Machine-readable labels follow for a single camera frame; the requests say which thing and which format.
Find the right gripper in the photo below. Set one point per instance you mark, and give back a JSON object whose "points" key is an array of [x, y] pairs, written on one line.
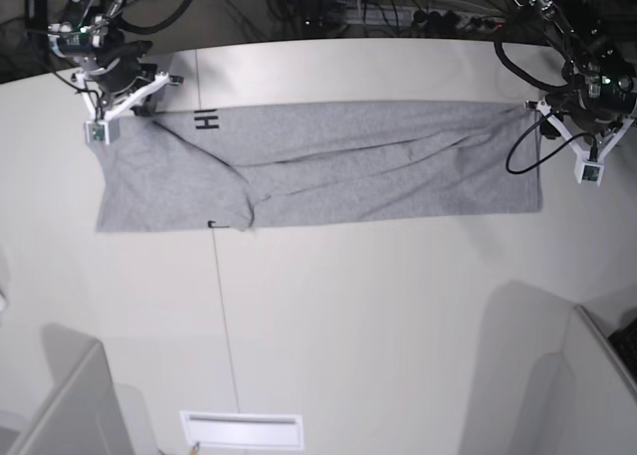
{"points": [[117, 70]]}

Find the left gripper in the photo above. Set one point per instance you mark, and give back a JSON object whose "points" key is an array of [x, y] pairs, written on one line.
{"points": [[595, 104]]}

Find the grey T-shirt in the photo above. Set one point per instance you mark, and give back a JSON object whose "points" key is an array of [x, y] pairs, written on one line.
{"points": [[309, 165]]}

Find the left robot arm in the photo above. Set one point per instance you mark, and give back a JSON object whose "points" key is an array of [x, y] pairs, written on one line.
{"points": [[572, 28]]}

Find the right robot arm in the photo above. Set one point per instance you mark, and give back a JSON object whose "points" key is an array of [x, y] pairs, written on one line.
{"points": [[100, 22]]}

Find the black keyboard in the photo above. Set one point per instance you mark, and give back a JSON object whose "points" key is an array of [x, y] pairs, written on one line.
{"points": [[624, 343]]}

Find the grey partition panel right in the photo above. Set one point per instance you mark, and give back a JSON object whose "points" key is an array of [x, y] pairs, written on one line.
{"points": [[580, 400]]}

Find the grey partition panel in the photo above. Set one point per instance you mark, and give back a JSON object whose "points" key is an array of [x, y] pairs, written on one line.
{"points": [[580, 400], [81, 413]]}

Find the grey partition panel left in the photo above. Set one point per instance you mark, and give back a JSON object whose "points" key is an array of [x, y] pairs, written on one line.
{"points": [[81, 413]]}

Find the white table slot plate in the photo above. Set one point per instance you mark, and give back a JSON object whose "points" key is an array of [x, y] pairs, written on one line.
{"points": [[241, 431]]}

